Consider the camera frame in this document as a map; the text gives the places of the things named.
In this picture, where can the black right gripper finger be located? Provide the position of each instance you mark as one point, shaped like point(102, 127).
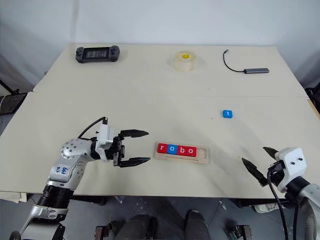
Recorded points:
point(255, 172)
point(271, 152)

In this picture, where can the black stand with mesh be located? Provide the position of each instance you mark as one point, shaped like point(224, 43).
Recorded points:
point(12, 102)

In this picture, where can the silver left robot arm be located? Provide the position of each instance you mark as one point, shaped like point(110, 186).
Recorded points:
point(72, 150)

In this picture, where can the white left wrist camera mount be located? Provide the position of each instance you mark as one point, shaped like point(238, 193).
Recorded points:
point(103, 135)

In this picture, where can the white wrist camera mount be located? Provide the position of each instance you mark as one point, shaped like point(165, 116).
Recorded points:
point(291, 160)
point(103, 135)

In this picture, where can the red letter tile o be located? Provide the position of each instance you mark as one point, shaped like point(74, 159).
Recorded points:
point(191, 150)

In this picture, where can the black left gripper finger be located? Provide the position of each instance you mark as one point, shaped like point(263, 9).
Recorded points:
point(135, 133)
point(133, 161)

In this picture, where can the blue letter tile o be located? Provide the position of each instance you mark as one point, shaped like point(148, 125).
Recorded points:
point(172, 149)

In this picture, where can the clear packing tape roll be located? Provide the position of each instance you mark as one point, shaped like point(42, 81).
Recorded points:
point(184, 64)

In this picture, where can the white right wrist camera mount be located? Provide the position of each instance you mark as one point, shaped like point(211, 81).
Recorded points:
point(291, 160)

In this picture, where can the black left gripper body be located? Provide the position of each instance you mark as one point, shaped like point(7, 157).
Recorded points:
point(117, 150)

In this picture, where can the blue letter tile t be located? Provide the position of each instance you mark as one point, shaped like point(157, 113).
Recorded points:
point(227, 113)

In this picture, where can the white sneaker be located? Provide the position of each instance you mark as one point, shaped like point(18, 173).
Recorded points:
point(265, 207)

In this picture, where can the black equipment at room edge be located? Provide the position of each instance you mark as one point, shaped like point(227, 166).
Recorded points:
point(314, 91)

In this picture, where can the rusty metal foot bracket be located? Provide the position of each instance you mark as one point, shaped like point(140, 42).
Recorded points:
point(240, 231)
point(102, 232)

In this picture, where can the red letter tile b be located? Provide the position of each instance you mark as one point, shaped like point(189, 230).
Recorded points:
point(182, 150)

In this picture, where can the dark rounded shape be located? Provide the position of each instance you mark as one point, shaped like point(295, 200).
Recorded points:
point(197, 225)
point(140, 227)

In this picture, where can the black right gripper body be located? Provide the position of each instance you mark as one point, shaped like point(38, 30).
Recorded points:
point(276, 175)

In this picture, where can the red letter tile r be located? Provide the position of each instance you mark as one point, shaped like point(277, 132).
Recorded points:
point(162, 148)

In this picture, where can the black handheld game console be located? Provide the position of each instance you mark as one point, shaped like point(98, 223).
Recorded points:
point(97, 53)

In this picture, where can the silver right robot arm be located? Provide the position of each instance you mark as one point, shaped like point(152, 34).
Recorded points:
point(310, 195)

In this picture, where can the wooden letter tray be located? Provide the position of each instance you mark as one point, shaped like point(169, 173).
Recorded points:
point(203, 160)

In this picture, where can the black table frame bar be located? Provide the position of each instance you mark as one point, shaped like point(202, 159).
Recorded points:
point(162, 199)

